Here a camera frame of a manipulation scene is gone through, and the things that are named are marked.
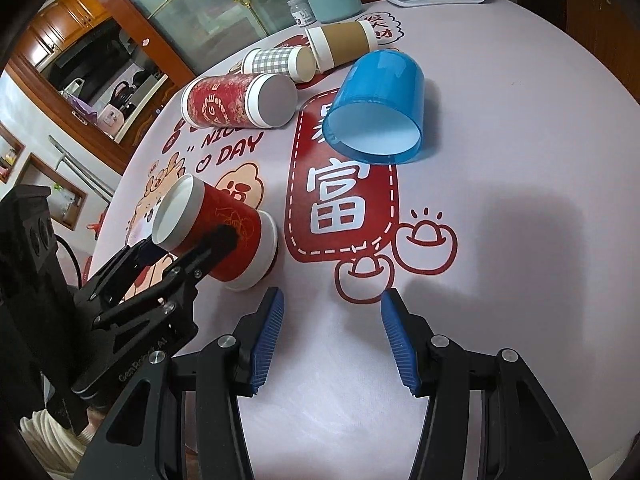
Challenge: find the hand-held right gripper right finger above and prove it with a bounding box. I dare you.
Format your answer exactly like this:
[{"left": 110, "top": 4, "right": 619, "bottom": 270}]
[{"left": 381, "top": 288, "right": 593, "bottom": 480}]

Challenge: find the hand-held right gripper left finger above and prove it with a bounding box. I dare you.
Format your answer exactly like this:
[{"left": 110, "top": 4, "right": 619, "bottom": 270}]
[{"left": 74, "top": 287, "right": 286, "bottom": 480}]

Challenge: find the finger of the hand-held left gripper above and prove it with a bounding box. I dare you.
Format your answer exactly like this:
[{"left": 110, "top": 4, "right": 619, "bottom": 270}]
[
  {"left": 74, "top": 239, "right": 167, "bottom": 312},
  {"left": 92, "top": 225, "right": 241, "bottom": 332}
]

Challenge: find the red paper cup gold drawing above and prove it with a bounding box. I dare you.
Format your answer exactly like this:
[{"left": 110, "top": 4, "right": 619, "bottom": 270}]
[{"left": 151, "top": 174, "right": 279, "bottom": 292}]

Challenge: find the person's left forearm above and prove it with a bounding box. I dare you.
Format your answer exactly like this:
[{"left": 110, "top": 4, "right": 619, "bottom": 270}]
[{"left": 19, "top": 407, "right": 101, "bottom": 463}]

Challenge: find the red patterned paper cup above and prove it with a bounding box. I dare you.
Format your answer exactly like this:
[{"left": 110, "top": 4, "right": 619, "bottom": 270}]
[{"left": 180, "top": 73, "right": 299, "bottom": 130}]

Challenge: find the grey checked paper cup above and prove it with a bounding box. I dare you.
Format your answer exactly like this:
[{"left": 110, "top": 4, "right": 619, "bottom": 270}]
[{"left": 242, "top": 46, "right": 317, "bottom": 85}]

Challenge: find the blue plastic cup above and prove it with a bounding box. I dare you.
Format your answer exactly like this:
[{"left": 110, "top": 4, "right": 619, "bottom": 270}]
[{"left": 321, "top": 51, "right": 426, "bottom": 166}]

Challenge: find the brown sleeve paper cup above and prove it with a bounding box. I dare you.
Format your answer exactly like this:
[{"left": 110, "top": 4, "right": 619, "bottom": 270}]
[{"left": 305, "top": 22, "right": 377, "bottom": 72}]

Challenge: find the pink kitchen appliance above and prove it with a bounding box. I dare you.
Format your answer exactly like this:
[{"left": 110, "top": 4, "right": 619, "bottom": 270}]
[{"left": 95, "top": 102, "right": 137, "bottom": 142}]

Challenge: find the black kettle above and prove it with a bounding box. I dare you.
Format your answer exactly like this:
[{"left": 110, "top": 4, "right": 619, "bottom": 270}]
[{"left": 113, "top": 81, "right": 137, "bottom": 109}]

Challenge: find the printed tablecloth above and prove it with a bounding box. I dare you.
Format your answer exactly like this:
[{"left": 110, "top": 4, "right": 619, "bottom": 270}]
[{"left": 82, "top": 0, "right": 640, "bottom": 480}]

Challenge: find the glass door gold ornament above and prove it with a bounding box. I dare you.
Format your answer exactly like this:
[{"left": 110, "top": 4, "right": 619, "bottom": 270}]
[{"left": 94, "top": 0, "right": 361, "bottom": 83}]

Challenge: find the small white bottle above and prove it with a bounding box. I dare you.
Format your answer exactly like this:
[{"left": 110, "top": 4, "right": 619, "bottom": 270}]
[{"left": 288, "top": 0, "right": 317, "bottom": 29}]

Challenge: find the wooden cabinet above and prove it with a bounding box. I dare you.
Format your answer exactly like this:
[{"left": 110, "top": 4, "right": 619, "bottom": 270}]
[{"left": 2, "top": 0, "right": 182, "bottom": 177}]

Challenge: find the black cable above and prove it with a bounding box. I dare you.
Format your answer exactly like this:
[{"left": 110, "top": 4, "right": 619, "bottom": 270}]
[{"left": 52, "top": 234, "right": 87, "bottom": 288}]

